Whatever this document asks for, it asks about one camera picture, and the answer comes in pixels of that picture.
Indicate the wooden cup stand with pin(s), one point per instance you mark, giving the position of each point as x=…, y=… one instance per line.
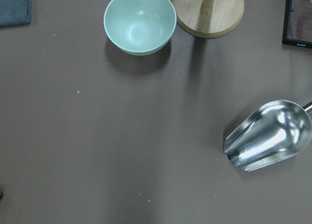
x=209, y=18

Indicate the metal ice scoop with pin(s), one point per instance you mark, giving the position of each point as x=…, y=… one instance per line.
x=274, y=132

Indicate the mint green bowl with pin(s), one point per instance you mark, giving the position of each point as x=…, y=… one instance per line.
x=139, y=27

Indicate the black framed glass tray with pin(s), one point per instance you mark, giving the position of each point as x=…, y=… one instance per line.
x=297, y=27

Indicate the grey folded cloth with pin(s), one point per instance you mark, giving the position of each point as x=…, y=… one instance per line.
x=15, y=12

